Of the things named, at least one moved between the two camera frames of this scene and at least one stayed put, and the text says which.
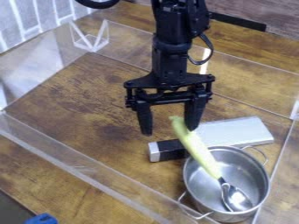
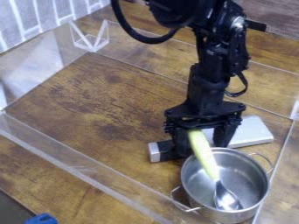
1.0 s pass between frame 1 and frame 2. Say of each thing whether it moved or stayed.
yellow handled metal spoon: moved
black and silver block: stayed
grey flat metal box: stayed
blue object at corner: stayed
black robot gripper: moved
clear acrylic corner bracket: stayed
